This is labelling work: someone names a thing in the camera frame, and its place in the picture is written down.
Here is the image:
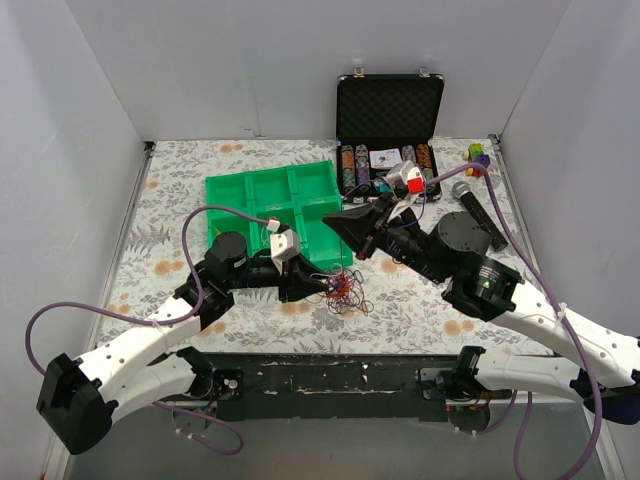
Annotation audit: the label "coloured wire bundle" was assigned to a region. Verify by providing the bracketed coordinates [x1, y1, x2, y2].
[319, 267, 376, 316]

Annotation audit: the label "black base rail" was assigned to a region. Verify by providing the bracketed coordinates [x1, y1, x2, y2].
[171, 347, 512, 422]

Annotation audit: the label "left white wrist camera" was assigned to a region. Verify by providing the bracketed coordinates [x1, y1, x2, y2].
[266, 217, 301, 268]

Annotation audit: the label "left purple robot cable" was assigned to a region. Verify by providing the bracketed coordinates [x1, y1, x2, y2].
[24, 207, 274, 456]

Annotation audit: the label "black handheld microphone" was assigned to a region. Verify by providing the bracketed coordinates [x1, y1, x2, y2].
[452, 181, 509, 251]

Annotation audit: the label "green compartment tray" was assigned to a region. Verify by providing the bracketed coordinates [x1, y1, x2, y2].
[205, 161, 353, 270]

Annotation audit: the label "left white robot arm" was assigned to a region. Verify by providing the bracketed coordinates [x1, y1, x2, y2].
[36, 230, 328, 455]

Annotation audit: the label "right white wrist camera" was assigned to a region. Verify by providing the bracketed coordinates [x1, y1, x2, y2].
[384, 161, 426, 221]

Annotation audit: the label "black wire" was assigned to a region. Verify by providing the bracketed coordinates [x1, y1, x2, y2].
[334, 179, 426, 281]

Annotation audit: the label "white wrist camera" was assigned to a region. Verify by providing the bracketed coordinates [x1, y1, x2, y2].
[384, 161, 426, 221]
[266, 217, 301, 268]

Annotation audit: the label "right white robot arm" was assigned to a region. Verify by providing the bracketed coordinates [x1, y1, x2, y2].
[323, 195, 639, 425]

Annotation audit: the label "black poker chip case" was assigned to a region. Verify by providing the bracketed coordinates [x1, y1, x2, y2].
[336, 67, 445, 204]

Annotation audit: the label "colourful toy block train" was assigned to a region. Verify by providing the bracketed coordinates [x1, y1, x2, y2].
[464, 143, 491, 177]

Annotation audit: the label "floral table mat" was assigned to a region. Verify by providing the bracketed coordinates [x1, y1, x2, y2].
[108, 140, 545, 355]

